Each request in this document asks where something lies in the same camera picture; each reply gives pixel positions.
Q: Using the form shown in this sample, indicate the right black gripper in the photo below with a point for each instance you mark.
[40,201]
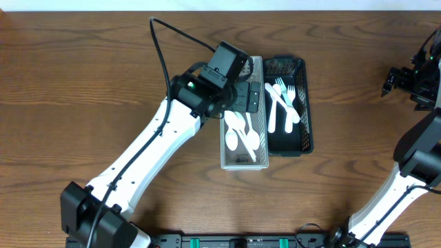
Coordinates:
[406,82]

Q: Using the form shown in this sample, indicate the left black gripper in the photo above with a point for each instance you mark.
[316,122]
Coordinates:
[247,96]

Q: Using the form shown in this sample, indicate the white spoon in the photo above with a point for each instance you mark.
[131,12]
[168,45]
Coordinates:
[231,119]
[272,113]
[240,123]
[231,139]

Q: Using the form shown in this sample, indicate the pale green fork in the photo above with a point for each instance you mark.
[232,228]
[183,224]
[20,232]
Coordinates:
[283,89]

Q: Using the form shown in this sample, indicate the white fork tines down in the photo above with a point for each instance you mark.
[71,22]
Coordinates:
[291,112]

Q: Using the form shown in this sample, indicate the white fork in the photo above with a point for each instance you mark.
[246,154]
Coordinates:
[290,97]

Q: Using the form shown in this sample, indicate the white spoon bowl down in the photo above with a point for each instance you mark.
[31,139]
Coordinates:
[252,135]

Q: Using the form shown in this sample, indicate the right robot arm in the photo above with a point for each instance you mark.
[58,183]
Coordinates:
[416,169]

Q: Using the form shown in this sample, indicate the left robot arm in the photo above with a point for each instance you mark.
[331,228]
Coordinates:
[98,215]

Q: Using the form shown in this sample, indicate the black plastic basket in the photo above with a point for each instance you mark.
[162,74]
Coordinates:
[292,70]

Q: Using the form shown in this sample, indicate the clear plastic basket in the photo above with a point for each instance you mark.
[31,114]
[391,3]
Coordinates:
[240,160]

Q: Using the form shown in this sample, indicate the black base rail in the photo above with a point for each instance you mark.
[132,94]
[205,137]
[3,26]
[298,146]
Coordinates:
[300,240]

